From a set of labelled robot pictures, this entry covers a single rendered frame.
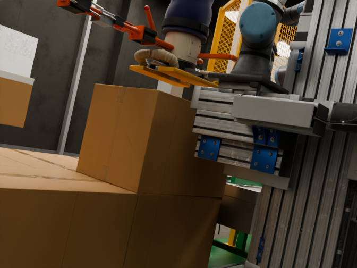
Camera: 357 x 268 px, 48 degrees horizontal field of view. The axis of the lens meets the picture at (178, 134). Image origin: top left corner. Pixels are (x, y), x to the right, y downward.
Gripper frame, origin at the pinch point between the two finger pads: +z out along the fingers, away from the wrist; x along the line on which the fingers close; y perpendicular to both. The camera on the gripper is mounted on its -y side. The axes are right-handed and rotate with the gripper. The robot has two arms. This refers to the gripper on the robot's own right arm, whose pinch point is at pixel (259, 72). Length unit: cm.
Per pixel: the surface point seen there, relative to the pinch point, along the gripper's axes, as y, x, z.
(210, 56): 26.8, -10.4, 0.5
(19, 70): -153, -557, -21
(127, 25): 67, -23, 0
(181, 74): 41.8, -12.0, 13.0
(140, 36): 59, -23, 2
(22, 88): 16, -198, 26
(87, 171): 61, -36, 62
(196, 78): 31.7, -11.8, 12.5
